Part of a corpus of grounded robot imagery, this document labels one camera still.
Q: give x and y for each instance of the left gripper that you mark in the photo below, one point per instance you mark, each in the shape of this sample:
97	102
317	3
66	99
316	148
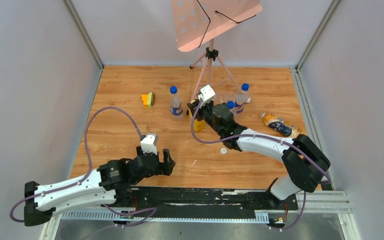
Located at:
156	162

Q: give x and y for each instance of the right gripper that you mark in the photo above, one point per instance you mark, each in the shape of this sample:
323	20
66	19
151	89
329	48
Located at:
209	104

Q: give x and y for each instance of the pepsi bottle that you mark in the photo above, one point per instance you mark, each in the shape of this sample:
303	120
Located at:
242	97
176	108
232	107

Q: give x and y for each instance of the yellow juice bottle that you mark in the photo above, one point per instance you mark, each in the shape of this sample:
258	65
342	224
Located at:
198	125

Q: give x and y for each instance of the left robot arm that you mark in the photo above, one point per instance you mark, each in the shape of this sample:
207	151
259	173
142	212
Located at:
109	184

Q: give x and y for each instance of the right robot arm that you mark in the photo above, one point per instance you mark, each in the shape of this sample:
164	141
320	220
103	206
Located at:
306	165

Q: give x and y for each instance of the clear bottle white cap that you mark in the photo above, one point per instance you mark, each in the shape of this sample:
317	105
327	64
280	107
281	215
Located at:
225	97

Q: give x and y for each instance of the orange dark label bottle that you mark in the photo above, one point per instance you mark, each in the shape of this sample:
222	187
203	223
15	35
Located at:
278	124

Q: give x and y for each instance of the yellow green toy block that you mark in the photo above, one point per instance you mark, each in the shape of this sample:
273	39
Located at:
148	99

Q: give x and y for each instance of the pink music stand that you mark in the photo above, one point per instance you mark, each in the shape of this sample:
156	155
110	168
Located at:
197	22

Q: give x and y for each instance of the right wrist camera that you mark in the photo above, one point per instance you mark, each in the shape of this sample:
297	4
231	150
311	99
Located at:
206	94

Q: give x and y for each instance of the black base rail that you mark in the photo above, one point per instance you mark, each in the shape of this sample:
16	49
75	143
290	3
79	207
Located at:
206	205

